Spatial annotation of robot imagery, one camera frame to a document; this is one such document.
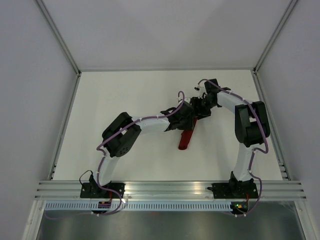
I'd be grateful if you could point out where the aluminium mounting rail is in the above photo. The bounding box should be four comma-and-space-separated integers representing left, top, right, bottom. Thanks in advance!
33, 180, 307, 201

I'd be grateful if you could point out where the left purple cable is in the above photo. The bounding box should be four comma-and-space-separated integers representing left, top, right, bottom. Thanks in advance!
96, 91, 186, 187

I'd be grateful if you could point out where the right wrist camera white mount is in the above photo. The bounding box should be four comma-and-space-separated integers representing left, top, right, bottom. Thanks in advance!
194, 85, 207, 99

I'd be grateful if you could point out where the purple cable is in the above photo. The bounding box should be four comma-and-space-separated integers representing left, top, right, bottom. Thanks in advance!
197, 78, 270, 216
96, 91, 186, 187

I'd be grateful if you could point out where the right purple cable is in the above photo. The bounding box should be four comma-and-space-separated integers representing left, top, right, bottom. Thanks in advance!
197, 78, 270, 216

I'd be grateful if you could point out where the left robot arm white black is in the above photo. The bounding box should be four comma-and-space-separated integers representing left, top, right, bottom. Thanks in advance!
91, 100, 195, 198

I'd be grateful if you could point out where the aluminium frame post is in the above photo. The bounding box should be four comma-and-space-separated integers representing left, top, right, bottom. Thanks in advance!
251, 0, 300, 74
34, 0, 81, 76

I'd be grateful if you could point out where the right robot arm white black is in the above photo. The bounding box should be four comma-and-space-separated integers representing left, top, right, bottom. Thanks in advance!
190, 79, 271, 199

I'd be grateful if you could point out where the white slotted cable duct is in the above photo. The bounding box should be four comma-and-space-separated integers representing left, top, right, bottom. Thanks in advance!
45, 200, 232, 212

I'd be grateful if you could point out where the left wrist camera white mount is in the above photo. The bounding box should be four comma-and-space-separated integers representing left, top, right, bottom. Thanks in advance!
178, 97, 191, 105

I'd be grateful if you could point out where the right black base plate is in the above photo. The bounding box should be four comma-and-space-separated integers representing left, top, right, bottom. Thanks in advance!
206, 183, 259, 199

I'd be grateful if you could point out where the dark red cloth napkin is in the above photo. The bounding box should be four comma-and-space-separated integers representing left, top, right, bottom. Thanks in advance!
178, 118, 198, 151

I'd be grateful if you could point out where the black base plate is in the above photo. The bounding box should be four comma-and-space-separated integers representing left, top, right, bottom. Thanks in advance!
80, 182, 125, 199
206, 183, 259, 199

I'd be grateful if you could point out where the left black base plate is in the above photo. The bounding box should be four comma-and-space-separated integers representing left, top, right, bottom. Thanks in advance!
80, 182, 125, 199

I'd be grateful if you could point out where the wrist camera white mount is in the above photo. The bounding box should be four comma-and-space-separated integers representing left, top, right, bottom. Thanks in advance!
194, 85, 207, 99
178, 97, 191, 105

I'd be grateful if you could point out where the right aluminium frame post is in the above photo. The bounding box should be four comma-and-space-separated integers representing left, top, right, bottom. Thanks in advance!
251, 0, 300, 74

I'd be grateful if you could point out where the left aluminium frame post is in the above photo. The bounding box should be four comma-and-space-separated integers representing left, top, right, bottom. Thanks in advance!
34, 0, 81, 76

